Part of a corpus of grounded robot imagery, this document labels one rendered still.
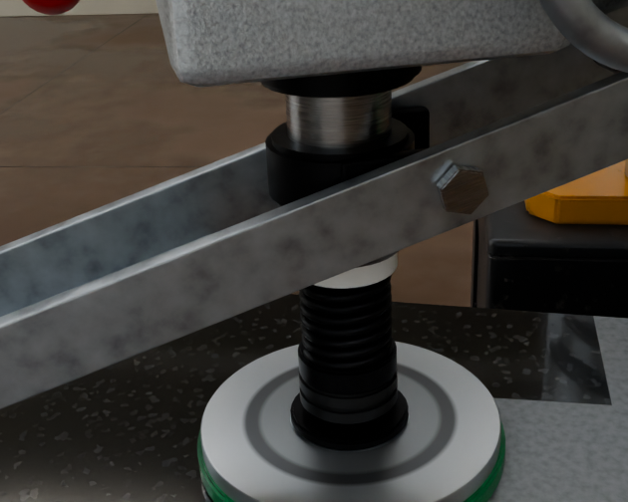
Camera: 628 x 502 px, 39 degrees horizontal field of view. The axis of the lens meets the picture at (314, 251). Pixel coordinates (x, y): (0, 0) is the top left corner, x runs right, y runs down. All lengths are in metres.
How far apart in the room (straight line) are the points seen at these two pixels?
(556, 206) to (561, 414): 0.55
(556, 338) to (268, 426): 0.28
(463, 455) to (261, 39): 0.32
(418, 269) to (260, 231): 2.24
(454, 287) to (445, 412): 1.99
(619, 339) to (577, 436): 0.15
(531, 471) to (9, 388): 0.35
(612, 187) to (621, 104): 0.71
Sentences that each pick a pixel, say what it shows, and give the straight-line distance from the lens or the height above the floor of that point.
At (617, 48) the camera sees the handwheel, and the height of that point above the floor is 1.14.
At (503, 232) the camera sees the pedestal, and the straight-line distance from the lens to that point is 1.20.
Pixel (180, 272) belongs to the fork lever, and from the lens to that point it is 0.51.
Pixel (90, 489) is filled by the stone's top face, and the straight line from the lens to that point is 0.66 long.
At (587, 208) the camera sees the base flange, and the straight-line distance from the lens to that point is 1.22.
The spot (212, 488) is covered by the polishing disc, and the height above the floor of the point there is 0.84.
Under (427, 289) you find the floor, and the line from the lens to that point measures 2.62.
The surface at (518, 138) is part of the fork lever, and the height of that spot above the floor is 1.07.
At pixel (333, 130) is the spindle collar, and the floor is 1.07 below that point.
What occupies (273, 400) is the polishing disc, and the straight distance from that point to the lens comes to 0.67.
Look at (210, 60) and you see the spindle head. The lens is 0.42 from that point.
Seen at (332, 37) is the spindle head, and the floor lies 1.14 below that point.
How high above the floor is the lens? 1.23
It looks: 25 degrees down
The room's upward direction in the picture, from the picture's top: 3 degrees counter-clockwise
